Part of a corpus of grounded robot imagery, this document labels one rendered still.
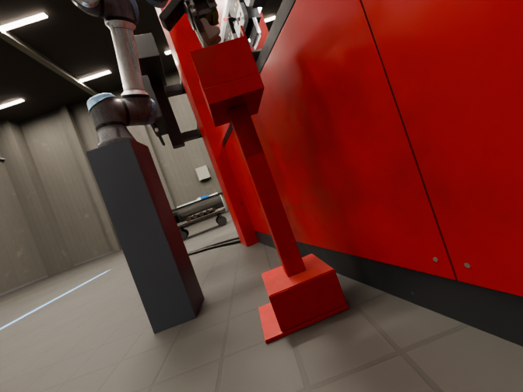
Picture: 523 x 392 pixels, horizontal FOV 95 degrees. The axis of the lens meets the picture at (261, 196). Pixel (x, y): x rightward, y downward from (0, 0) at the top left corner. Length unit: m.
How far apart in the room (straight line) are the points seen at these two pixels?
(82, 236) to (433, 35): 13.73
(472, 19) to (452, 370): 0.54
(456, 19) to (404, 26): 0.08
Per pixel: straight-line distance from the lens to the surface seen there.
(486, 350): 0.64
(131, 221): 1.09
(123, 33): 1.33
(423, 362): 0.61
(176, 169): 11.93
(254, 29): 1.39
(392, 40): 0.56
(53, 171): 14.48
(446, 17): 0.51
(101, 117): 1.22
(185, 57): 2.30
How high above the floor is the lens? 0.40
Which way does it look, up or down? 1 degrees down
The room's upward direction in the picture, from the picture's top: 20 degrees counter-clockwise
